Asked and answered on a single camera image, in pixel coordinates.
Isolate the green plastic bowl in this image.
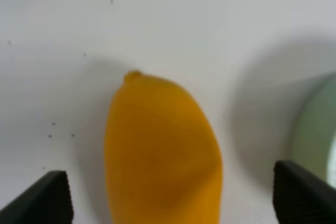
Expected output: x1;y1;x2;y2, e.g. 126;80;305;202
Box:
291;77;335;187

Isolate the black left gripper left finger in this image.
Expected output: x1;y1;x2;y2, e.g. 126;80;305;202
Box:
1;170;74;224

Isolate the yellow toy mango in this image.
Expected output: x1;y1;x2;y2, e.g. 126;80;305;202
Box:
104;71;223;223

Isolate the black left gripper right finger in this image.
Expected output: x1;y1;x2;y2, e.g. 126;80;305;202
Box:
272;161;335;224

